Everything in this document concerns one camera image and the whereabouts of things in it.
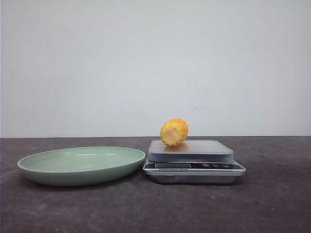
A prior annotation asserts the yellow corn cob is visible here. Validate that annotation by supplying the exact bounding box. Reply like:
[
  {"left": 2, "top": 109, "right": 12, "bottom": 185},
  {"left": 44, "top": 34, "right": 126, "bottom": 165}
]
[{"left": 160, "top": 118, "right": 189, "bottom": 147}]

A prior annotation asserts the silver digital kitchen scale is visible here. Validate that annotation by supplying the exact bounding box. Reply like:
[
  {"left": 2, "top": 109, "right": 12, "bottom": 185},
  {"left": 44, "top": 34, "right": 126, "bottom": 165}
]
[{"left": 143, "top": 139, "right": 246, "bottom": 183}]

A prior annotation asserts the light green oval plate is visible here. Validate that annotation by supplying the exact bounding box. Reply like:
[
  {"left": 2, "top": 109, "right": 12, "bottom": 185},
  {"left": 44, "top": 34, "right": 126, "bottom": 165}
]
[{"left": 17, "top": 146, "right": 146, "bottom": 186}]

